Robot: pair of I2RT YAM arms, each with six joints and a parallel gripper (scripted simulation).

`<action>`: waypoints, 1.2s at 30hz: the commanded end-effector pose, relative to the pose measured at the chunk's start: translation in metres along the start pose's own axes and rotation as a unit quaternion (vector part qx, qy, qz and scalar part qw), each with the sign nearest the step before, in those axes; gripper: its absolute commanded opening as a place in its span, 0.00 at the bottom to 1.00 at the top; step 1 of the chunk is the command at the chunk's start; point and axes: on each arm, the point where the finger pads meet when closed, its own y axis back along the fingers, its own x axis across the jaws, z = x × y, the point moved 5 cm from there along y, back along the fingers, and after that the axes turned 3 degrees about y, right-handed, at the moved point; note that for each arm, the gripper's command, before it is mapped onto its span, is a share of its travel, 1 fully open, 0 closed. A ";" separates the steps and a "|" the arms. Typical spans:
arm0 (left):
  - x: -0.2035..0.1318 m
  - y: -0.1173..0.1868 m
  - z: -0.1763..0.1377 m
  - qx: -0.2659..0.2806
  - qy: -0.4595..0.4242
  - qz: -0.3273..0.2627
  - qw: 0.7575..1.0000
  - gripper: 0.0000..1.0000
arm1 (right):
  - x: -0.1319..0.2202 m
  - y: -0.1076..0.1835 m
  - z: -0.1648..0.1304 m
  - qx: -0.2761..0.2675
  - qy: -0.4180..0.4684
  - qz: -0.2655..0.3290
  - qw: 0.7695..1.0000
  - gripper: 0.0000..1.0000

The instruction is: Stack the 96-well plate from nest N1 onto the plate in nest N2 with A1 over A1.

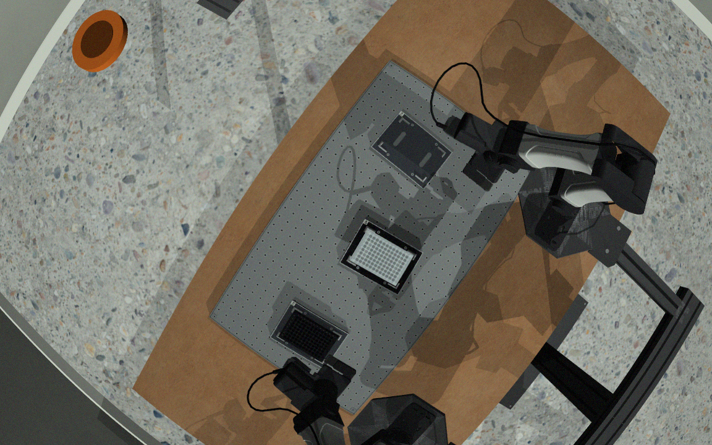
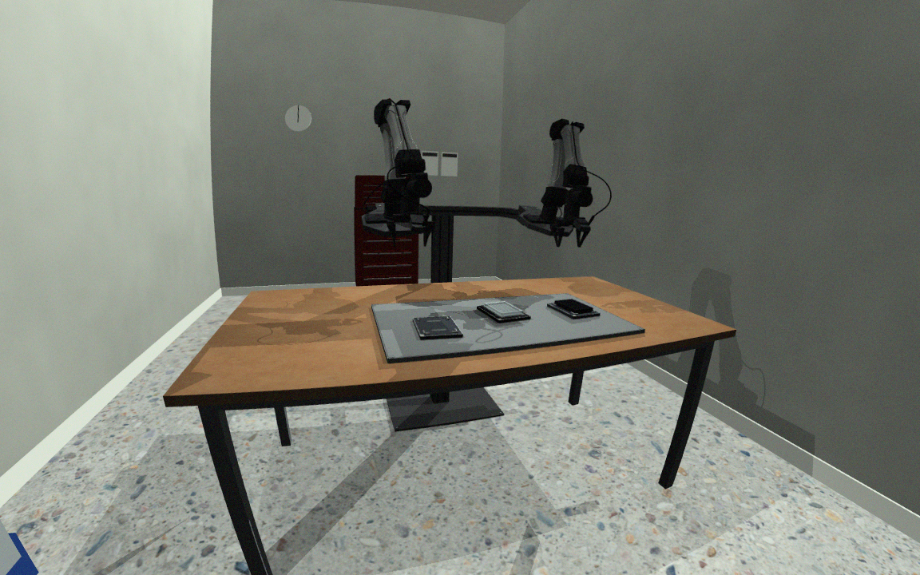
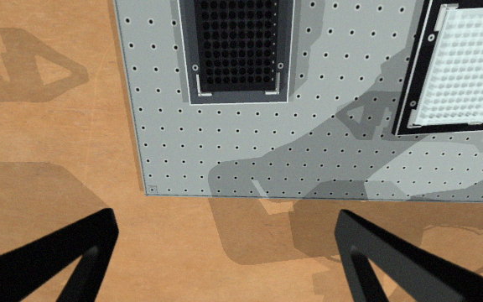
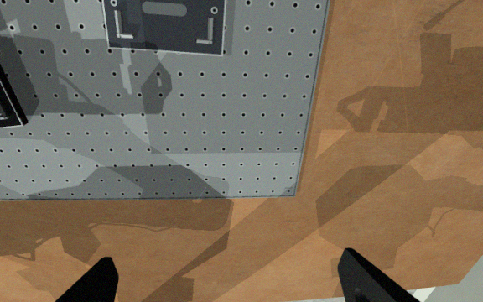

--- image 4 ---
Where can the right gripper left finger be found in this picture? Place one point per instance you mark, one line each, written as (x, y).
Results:
(98, 284)

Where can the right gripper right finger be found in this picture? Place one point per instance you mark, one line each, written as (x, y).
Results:
(361, 281)

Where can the grey flat base plate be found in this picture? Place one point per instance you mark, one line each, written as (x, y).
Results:
(115, 124)

